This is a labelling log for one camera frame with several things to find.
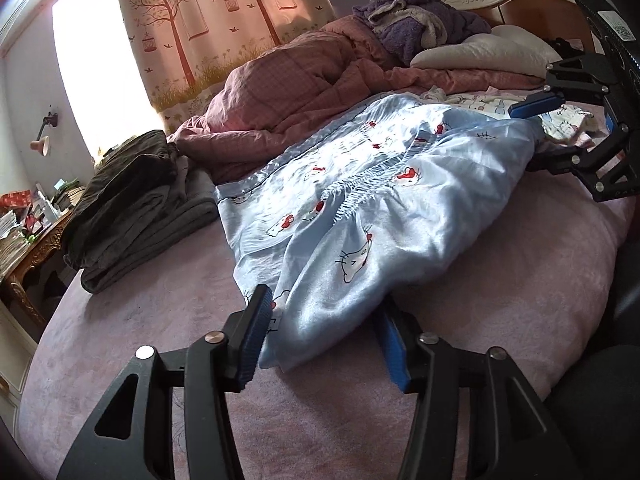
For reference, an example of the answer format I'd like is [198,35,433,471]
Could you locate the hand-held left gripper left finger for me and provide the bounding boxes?
[55,284,275,480]

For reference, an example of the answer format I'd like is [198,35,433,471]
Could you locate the pink wall lamp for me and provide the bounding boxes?
[30,110,60,156]

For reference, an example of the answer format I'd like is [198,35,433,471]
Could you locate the white printed cloth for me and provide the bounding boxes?
[420,85,598,143]

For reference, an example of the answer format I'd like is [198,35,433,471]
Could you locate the carved wooden desk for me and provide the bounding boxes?
[0,207,76,326]

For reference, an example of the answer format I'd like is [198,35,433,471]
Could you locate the stack of papers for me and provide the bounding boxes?
[0,210,31,276]

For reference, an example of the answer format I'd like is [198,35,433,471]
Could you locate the pink tree print curtain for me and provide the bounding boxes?
[112,0,336,126]

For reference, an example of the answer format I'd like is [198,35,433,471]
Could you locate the wooden bed headboard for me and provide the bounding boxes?
[437,0,596,56]

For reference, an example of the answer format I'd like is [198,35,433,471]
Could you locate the light grey pillow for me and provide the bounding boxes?
[410,24,563,78]

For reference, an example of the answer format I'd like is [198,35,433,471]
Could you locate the pink quilt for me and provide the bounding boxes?
[167,15,548,183]

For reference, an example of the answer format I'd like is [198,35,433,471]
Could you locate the stack of books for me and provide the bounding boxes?
[52,177,86,211]

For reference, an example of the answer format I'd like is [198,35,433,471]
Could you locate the dark olive folded garment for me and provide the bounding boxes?
[60,130,188,268]

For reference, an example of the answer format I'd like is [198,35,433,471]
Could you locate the light blue printed satin pants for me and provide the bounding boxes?
[214,92,543,373]

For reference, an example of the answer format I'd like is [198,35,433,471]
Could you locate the purple fleece robe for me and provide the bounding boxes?
[352,0,493,66]

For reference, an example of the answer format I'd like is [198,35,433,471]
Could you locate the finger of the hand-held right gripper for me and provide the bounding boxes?
[525,122,640,203]
[507,54,608,121]

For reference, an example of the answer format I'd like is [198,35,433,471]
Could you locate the grey folded garment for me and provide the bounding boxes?
[80,167,221,295]

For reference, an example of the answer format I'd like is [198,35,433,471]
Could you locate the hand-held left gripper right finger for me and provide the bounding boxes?
[372,295,571,480]

